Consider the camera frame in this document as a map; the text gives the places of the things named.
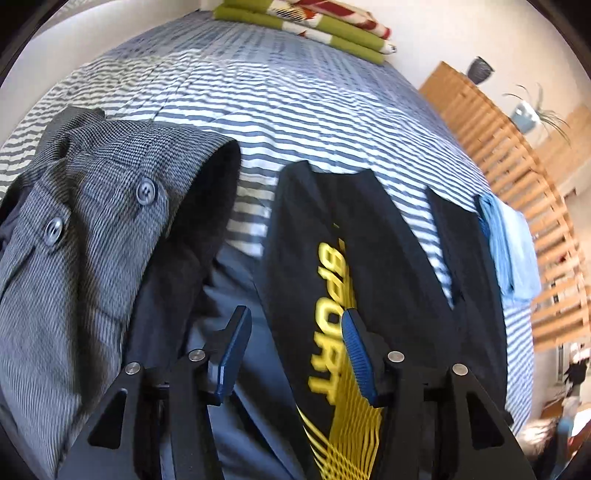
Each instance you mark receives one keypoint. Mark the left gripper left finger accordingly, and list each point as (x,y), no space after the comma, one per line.
(121,438)

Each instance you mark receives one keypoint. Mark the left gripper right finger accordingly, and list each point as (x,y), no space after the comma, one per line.
(437,423)

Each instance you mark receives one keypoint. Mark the black yellow sport shorts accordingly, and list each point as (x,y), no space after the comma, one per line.
(338,241)

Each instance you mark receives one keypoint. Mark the folded light blue cloth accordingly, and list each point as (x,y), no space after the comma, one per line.
(512,249)

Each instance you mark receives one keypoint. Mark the grey checked button shirt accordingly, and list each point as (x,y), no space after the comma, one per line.
(106,237)

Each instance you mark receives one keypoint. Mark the potted plant in blue pot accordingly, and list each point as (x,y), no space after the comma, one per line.
(528,114)

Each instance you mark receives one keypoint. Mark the blue white striped bedspread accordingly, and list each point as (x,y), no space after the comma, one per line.
(285,99)

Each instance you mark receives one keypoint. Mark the dark round vase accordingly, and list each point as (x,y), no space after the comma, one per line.
(479,71)

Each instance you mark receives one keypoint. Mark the folded green red blanket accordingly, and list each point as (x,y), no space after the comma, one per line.
(339,25)

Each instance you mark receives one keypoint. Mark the wooden slatted bed frame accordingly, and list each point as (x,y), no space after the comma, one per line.
(561,313)

